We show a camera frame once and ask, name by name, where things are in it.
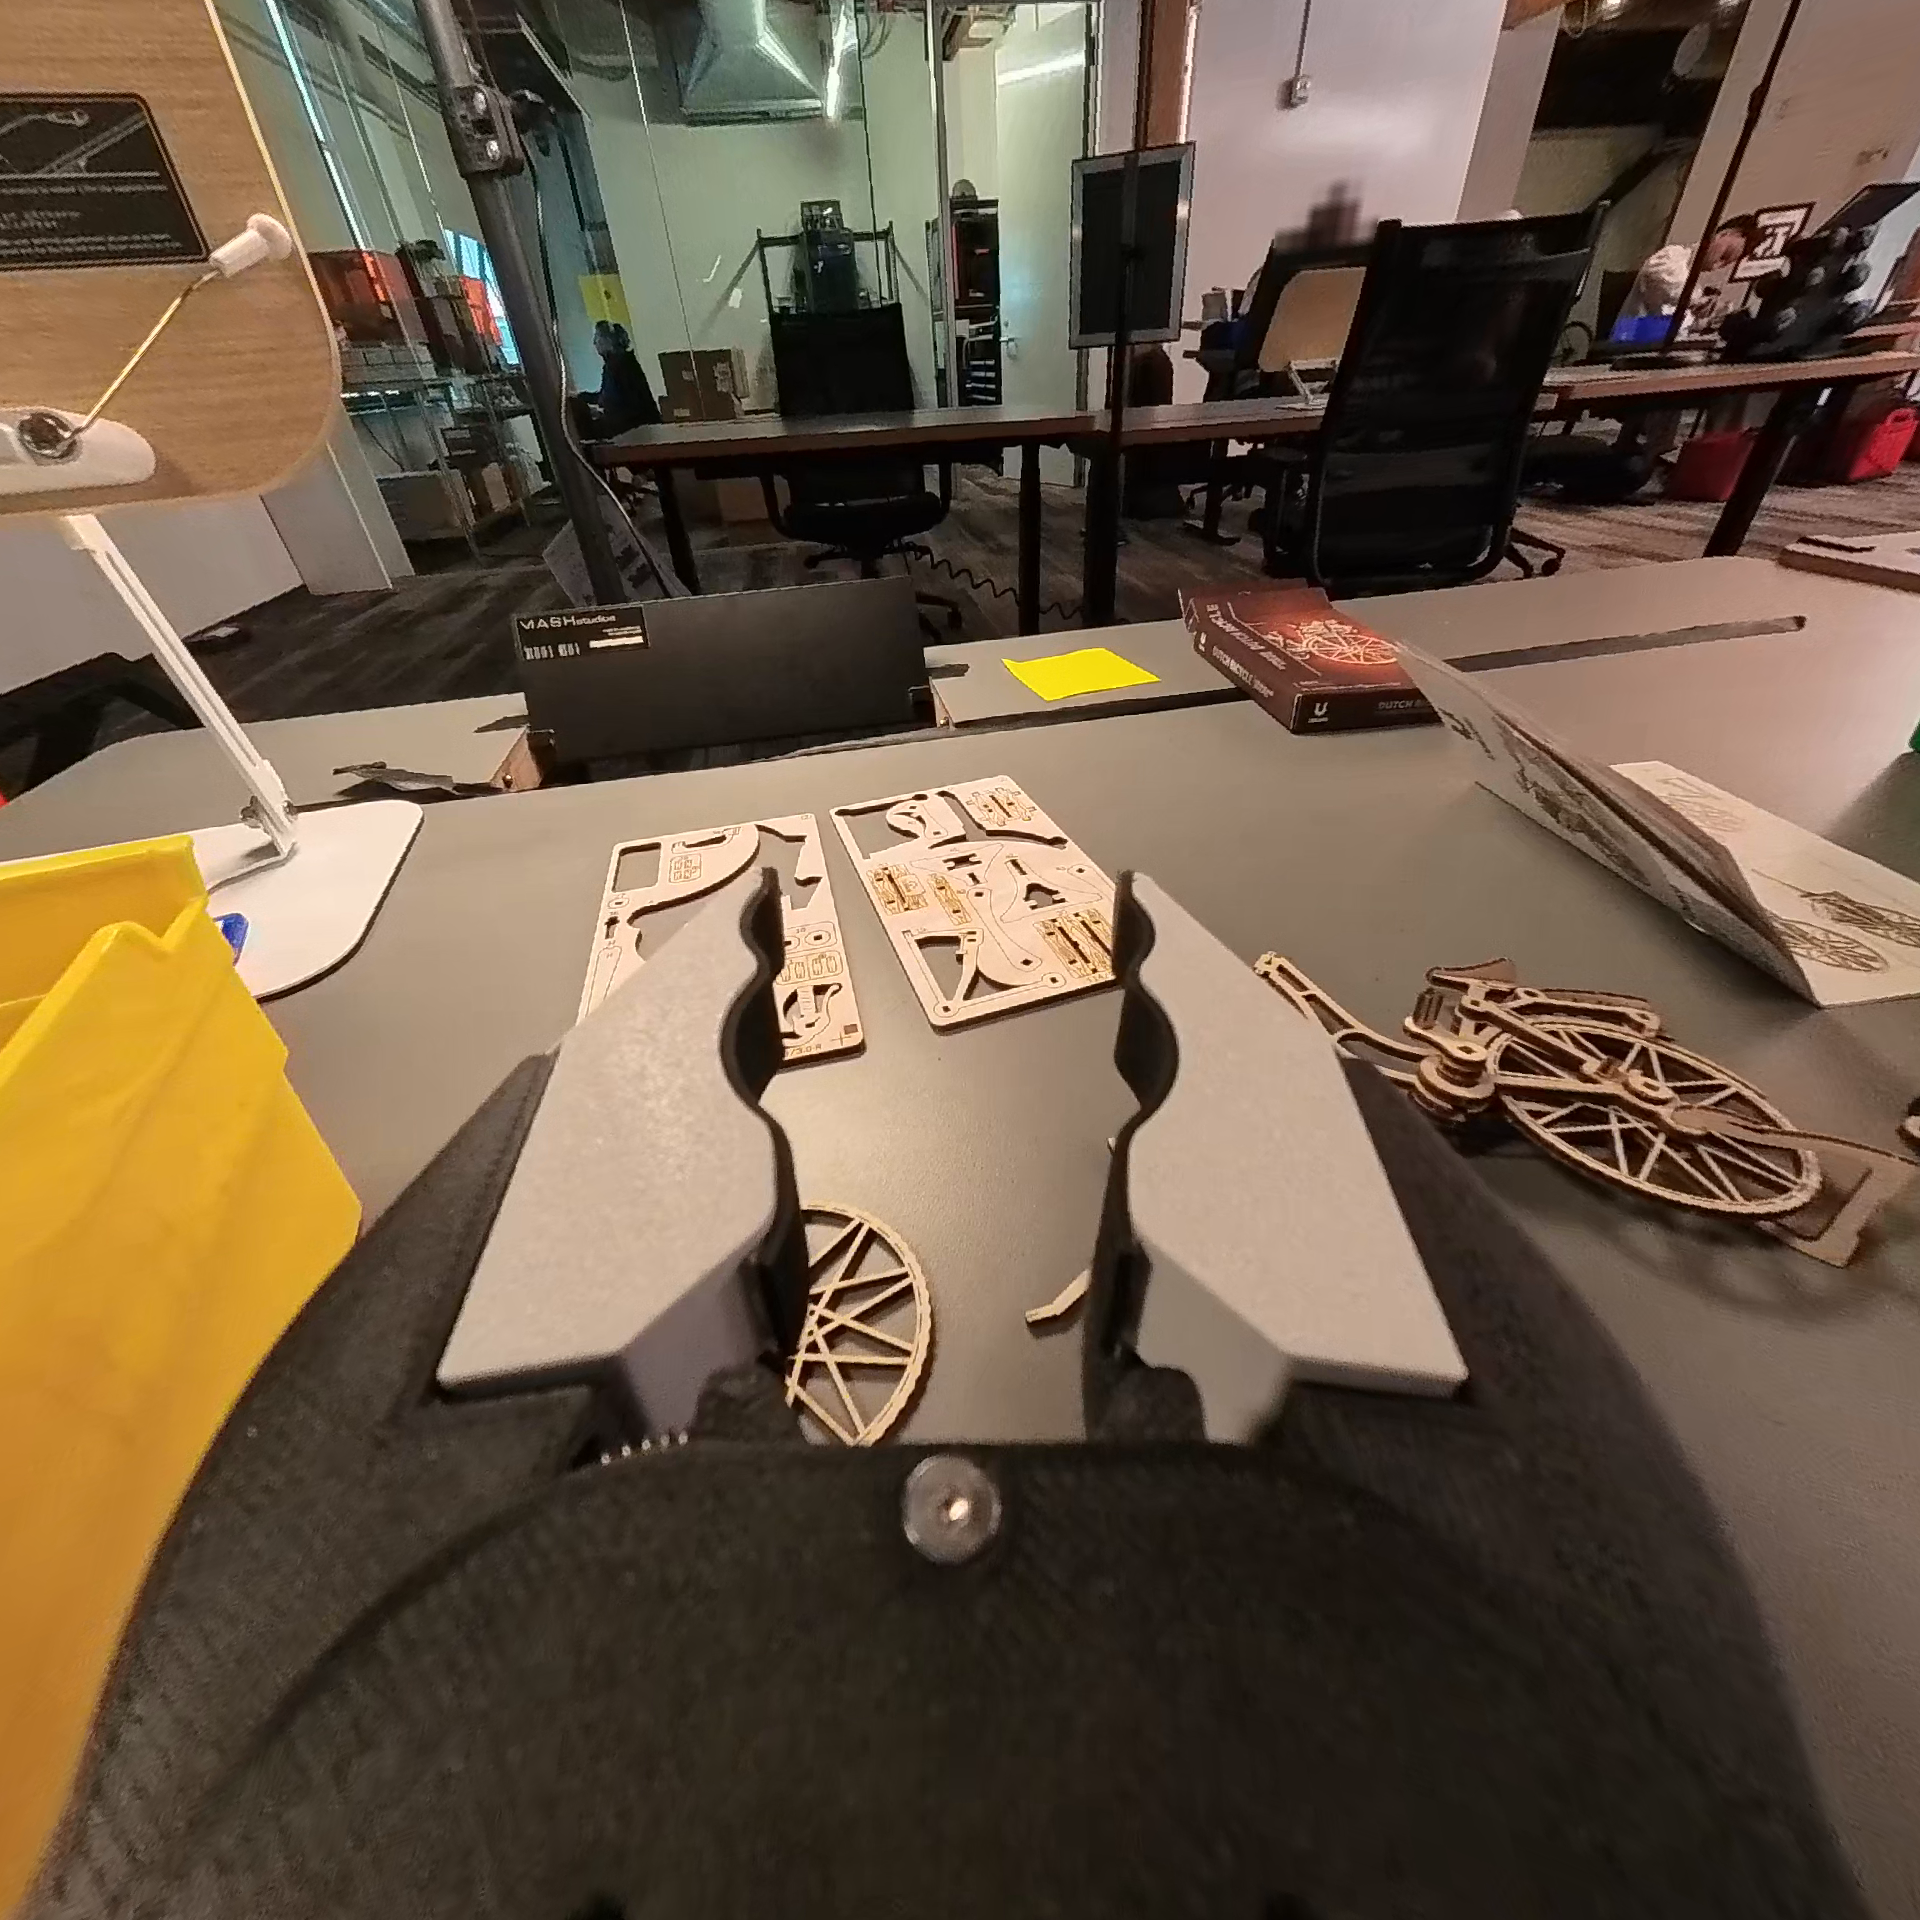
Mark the assembly instruction booklet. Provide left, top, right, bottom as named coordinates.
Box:
left=1393, top=636, right=1920, bottom=1011

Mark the yellow storage bin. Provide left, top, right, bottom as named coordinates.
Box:
left=0, top=838, right=362, bottom=1876

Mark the wooden parts sheet curved cutout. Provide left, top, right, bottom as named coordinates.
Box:
left=575, top=813, right=870, bottom=1069

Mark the metal light stand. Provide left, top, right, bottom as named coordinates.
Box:
left=410, top=0, right=669, bottom=600

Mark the wooden bicycle model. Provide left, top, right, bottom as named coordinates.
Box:
left=1254, top=952, right=1910, bottom=1264

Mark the black cable tray box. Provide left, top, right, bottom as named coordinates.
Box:
left=512, top=577, right=932, bottom=770

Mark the wooden book stand white base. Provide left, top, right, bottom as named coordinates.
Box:
left=0, top=0, right=425, bottom=1003

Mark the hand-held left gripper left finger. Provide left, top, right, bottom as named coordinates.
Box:
left=437, top=866, right=813, bottom=1450

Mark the yellow sticky note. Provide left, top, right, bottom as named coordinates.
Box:
left=1001, top=648, right=1164, bottom=706

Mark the wooden spoked wheel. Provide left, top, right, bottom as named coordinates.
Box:
left=782, top=1204, right=936, bottom=1452

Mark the wooden parts sheet with slots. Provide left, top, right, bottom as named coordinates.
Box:
left=829, top=775, right=1130, bottom=1030

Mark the pale wooden chair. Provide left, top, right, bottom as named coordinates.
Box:
left=1242, top=262, right=1373, bottom=410

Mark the shelf with orange machines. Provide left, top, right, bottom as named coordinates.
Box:
left=305, top=242, right=534, bottom=545

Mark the flat wooden board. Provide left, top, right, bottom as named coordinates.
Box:
left=1780, top=530, right=1920, bottom=592

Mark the grey panel on pole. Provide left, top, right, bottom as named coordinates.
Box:
left=1069, top=143, right=1199, bottom=633

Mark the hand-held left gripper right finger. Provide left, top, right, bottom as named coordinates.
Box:
left=1091, top=869, right=1469, bottom=1450

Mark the black mesh office chair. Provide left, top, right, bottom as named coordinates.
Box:
left=1295, top=207, right=1604, bottom=598

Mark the long brown table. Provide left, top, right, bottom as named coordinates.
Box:
left=592, top=401, right=1118, bottom=640
left=1536, top=347, right=1920, bottom=560

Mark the dark red product box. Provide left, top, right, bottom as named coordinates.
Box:
left=1176, top=584, right=1441, bottom=734

